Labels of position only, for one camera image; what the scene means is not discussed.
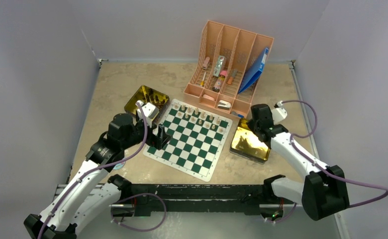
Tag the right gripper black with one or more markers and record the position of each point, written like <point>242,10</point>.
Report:
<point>251,124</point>

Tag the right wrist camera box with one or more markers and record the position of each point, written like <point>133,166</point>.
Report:
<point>279,113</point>

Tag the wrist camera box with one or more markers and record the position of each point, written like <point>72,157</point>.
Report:
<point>279,113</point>
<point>150,111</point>

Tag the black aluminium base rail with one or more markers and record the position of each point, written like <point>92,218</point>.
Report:
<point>246,199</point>

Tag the pink desk organizer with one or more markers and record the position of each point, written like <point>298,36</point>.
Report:
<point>241,48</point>

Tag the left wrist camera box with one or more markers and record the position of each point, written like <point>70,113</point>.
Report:
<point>150,111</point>

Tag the green white chess board mat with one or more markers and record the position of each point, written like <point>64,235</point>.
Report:
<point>193,149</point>

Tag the white queen lying in tin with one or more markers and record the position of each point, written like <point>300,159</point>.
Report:
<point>203,114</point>

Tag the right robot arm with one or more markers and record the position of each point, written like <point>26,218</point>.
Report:
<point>323,192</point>

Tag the pink capped bottle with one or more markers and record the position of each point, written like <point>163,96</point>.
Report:
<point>219,82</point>

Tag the blue folder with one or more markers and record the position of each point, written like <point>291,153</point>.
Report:
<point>255,71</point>

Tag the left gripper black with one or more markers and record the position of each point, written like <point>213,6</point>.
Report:
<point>157,141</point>

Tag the white blue round disc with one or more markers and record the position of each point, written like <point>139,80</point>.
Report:
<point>119,165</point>

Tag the gold tin with dark pieces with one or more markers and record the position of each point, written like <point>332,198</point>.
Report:
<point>148,95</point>

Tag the grey box in organizer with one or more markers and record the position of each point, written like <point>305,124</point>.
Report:
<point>219,66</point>

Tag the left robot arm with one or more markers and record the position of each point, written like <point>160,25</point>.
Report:
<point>75,207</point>

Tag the blue grey stamp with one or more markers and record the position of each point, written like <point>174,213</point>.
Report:
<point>237,114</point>

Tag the white stapler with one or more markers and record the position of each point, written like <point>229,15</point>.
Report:
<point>224,105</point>

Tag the gold tin with white pieces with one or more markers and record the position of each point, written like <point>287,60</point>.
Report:
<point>245,144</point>

